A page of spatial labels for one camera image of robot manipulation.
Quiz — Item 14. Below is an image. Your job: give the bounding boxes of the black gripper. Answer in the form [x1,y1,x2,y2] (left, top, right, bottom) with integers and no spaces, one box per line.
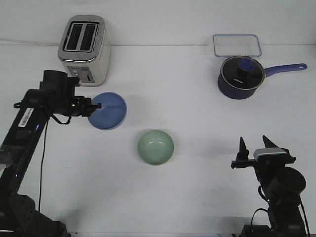
[231,135,296,184]
[39,70,102,117]

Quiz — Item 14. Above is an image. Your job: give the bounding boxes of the blue bowl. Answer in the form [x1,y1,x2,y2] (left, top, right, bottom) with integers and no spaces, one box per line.
[88,92,127,130]

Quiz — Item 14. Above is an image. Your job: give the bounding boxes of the clear blue-rimmed container lid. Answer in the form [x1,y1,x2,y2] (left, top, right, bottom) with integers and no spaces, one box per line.
[213,34,262,57]

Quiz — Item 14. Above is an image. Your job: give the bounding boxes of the glass pot lid blue knob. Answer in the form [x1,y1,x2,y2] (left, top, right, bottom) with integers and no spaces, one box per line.
[220,56,265,90]

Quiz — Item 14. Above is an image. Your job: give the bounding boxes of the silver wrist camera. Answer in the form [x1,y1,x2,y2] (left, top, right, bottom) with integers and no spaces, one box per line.
[253,148,287,162]

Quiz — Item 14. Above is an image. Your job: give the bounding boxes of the silver two-slot toaster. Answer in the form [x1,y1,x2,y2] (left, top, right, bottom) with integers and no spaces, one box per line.
[57,15,111,86]

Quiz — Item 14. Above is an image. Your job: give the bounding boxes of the green bowl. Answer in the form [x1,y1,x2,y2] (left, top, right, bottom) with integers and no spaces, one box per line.
[137,129,174,165]

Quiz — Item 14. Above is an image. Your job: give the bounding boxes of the white toaster power cord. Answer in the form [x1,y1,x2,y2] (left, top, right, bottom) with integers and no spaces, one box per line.
[0,38,61,47]

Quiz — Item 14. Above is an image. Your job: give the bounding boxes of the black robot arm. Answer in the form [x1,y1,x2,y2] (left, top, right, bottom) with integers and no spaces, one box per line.
[231,136,311,237]
[0,70,101,237]

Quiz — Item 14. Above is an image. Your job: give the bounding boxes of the blue saucepan with handle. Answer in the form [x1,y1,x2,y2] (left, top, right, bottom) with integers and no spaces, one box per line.
[218,63,308,100]

